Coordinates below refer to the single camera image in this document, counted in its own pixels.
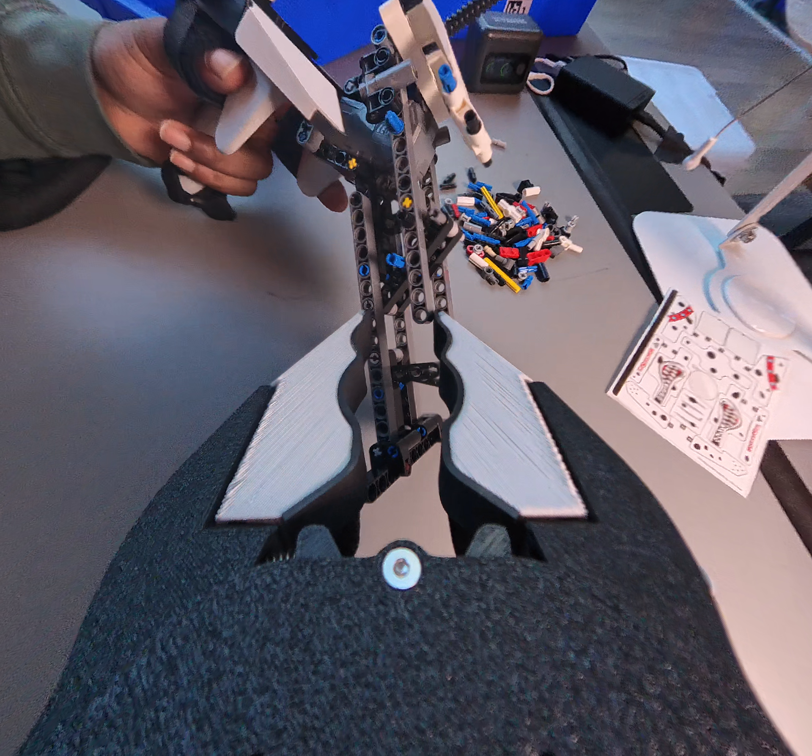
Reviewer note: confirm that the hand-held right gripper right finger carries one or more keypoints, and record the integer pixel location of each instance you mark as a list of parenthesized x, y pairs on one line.
[(508, 452)]

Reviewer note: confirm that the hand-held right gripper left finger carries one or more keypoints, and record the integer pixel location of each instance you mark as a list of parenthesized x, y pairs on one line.
[(292, 452)]

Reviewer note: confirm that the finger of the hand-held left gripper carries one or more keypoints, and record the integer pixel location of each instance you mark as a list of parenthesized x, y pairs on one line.
[(286, 65)]

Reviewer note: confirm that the toy brick model car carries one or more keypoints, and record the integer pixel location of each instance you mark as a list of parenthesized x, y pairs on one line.
[(400, 198)]

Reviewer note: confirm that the person's left forearm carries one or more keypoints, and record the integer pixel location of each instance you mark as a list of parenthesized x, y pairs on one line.
[(51, 71)]

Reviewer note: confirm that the person's left hand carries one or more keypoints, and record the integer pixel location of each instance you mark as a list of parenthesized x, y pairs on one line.
[(140, 84)]

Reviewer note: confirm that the sticker sheet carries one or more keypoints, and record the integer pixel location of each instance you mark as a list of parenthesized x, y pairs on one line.
[(704, 388)]

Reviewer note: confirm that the small black box device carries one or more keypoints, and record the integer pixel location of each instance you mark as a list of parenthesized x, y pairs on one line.
[(501, 52)]

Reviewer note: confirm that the pile of small brick pieces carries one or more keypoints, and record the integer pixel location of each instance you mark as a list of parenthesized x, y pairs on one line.
[(514, 230)]

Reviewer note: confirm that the book stand with white base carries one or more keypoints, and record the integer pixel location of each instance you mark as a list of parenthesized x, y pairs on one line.
[(711, 261)]

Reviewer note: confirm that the black power brick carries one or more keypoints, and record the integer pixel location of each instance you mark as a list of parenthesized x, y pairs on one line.
[(603, 90)]

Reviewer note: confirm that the small white stand base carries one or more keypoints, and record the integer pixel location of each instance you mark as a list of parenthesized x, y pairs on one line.
[(692, 109)]

